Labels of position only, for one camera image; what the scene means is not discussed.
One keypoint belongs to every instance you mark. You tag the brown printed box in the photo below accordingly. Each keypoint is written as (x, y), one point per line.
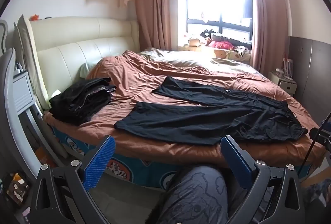
(16, 187)

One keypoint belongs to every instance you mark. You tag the black pants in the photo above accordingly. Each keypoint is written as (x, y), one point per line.
(194, 120)

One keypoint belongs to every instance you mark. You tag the window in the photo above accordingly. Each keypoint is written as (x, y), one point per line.
(219, 1)

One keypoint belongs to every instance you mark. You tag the grey wardrobe panel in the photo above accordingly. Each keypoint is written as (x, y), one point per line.
(315, 71)

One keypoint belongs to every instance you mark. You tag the cream padded headboard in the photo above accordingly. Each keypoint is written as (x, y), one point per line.
(77, 32)

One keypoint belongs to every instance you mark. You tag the black plush toy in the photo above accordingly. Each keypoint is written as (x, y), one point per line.
(209, 33)

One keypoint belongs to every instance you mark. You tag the grey chair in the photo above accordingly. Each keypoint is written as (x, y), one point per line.
(9, 79)

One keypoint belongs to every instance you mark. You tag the person's leg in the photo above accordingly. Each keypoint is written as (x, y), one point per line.
(191, 195)

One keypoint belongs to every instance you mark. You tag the white nightstand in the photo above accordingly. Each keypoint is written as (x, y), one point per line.
(287, 87)

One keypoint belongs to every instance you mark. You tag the stack of folded dark clothes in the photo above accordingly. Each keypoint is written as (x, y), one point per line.
(80, 102)

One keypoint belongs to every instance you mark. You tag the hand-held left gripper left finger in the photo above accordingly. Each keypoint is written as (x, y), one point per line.
(99, 162)

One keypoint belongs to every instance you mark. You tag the orange toy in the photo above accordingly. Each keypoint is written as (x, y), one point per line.
(34, 17)

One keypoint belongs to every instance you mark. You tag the pink plush toy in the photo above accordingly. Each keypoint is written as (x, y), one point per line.
(221, 44)

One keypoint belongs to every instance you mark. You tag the white paper bag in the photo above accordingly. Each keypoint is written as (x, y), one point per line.
(288, 67)

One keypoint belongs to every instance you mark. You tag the beige duvet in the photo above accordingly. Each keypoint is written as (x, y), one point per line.
(186, 58)

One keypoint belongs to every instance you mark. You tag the pink curtain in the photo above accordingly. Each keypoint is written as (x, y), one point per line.
(155, 6)
(271, 19)

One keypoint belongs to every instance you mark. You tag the white bedside cabinet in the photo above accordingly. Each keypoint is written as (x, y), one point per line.
(23, 92)

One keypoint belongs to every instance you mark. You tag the brown blanket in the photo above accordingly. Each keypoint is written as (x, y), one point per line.
(144, 84)

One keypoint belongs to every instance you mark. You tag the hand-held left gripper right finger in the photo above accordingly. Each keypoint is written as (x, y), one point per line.
(238, 159)

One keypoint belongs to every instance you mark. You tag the beige printed cushion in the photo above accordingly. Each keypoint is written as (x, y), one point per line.
(225, 54)

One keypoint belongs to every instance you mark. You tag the brown teddy bear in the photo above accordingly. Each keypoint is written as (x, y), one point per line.
(193, 41)

